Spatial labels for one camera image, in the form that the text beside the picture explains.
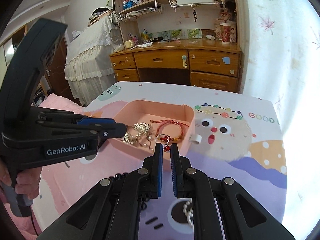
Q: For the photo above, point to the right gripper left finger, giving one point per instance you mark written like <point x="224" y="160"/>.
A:
<point x="111" y="208"/>

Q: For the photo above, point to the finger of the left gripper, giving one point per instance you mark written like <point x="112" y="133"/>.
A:
<point x="70" y="119"/>
<point x="102" y="132"/>

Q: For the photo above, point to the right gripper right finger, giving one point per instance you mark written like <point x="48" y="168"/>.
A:
<point x="222" y="209"/>

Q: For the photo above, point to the pink plastic tray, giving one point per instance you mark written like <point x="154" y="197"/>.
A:
<point x="150" y="122"/>

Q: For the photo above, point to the person left hand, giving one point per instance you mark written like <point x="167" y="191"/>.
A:
<point x="27" y="181"/>

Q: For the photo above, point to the cartoon printed table mat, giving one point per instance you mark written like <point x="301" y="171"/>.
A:
<point x="235" y="136"/>

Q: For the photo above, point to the yellow mug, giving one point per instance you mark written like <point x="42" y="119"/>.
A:
<point x="129" y="44"/>

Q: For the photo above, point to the wooden desk with drawers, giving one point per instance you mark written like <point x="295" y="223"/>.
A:
<point x="201" y="63"/>

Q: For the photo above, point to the wooden bookshelf with books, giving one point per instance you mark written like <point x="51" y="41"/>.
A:
<point x="141" y="20"/>

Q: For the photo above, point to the red paper cup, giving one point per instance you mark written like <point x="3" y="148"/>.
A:
<point x="225" y="30"/>

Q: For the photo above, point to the white floral curtain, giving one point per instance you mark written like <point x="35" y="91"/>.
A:
<point x="283" y="67"/>

